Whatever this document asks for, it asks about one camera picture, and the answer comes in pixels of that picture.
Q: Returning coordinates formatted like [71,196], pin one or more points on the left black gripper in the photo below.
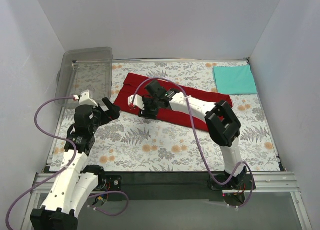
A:
[105,110]

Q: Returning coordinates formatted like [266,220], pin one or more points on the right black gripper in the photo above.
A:
[146,106]

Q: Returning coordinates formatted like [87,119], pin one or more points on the red t shirt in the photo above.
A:
[132,82]

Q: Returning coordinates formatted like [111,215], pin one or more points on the clear plastic bin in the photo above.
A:
[86,69]

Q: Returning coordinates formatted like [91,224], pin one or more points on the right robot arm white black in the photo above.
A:
[228,138]

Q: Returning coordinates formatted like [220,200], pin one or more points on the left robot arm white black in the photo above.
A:
[75,180]

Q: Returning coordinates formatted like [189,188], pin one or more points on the folded teal t shirt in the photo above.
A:
[235,80]

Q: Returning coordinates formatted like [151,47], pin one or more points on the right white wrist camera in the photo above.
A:
[136,101]

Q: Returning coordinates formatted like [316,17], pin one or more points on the aluminium frame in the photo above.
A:
[275,204]

